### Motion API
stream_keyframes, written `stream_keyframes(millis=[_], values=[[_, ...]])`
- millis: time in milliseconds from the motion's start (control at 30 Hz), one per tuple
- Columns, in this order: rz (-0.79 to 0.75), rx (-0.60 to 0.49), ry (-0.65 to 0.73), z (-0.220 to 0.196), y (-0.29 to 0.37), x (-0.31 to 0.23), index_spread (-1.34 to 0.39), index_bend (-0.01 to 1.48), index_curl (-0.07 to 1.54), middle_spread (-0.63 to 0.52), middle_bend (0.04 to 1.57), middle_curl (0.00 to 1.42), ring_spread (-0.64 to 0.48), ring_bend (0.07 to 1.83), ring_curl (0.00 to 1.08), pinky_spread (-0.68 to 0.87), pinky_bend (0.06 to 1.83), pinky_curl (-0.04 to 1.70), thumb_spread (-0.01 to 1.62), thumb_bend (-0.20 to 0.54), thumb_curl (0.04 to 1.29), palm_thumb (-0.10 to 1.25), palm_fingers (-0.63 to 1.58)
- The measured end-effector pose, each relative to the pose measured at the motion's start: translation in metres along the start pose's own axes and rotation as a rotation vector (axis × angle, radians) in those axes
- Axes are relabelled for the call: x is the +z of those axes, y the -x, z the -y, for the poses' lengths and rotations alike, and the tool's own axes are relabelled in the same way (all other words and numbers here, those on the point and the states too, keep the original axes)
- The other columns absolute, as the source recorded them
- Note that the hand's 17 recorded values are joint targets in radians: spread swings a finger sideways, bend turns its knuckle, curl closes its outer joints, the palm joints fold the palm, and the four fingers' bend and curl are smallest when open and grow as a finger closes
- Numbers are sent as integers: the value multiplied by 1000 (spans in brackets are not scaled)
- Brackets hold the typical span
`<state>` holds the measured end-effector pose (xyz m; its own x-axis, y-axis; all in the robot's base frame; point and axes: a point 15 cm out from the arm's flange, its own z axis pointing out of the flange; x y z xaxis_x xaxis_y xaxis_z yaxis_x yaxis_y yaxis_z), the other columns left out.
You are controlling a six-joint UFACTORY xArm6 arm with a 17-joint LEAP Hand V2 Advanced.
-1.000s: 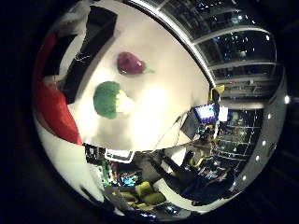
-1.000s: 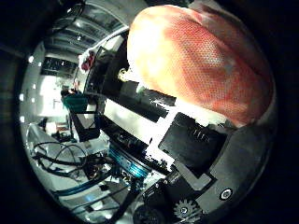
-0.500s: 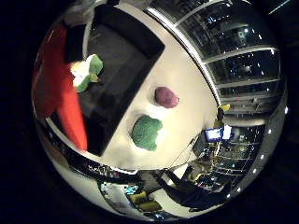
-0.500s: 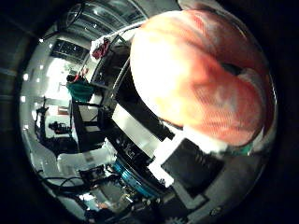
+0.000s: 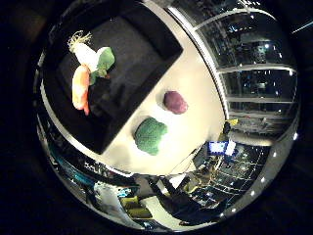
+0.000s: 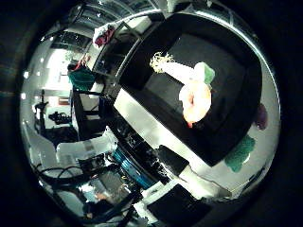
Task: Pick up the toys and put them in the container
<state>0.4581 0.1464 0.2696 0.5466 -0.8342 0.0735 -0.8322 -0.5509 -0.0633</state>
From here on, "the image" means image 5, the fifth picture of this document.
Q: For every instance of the black chair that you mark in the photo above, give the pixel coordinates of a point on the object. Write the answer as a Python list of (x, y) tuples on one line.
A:
[(182, 200)]

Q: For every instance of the computer monitor with blue screen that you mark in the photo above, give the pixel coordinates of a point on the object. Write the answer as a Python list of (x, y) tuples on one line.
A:
[(217, 147)]

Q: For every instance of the green plush broccoli toy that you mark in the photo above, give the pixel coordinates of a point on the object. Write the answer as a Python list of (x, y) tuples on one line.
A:
[(150, 135)]

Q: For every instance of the yellow-green cushioned seat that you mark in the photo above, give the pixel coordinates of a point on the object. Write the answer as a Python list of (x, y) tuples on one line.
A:
[(134, 204)]

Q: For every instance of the plush corn toy with husk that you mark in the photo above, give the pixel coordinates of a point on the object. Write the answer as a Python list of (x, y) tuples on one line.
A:
[(93, 58)]

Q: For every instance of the black rectangular container box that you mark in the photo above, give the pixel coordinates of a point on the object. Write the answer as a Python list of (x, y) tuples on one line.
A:
[(130, 65)]

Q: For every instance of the purple plush eggplant toy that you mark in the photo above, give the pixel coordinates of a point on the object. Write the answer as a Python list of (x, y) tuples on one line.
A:
[(175, 102)]

